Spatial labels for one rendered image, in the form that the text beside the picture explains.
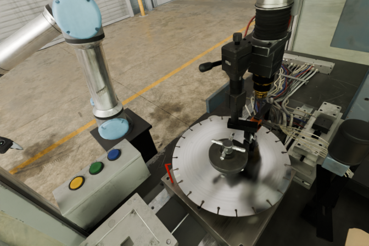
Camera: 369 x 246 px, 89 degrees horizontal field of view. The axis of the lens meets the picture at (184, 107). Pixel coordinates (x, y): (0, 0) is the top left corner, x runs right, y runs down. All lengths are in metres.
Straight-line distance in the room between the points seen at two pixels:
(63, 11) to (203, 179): 0.58
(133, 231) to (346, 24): 0.67
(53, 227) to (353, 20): 0.77
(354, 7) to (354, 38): 0.06
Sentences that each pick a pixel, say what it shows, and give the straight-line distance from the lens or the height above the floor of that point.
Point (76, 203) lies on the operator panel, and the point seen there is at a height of 0.90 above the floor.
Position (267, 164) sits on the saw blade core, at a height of 0.95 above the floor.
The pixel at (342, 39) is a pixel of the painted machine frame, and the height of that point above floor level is 1.24.
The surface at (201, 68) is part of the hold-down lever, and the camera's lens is 0.43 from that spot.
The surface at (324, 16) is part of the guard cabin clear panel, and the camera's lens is 1.56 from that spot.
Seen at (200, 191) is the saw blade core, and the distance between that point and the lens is 0.53.
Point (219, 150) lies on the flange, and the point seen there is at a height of 0.97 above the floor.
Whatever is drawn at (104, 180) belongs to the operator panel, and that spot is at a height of 0.90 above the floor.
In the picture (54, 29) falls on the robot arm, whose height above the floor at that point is 1.29.
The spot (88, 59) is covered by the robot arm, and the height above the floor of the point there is 1.20.
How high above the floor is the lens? 1.43
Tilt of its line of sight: 40 degrees down
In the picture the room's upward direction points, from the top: 11 degrees counter-clockwise
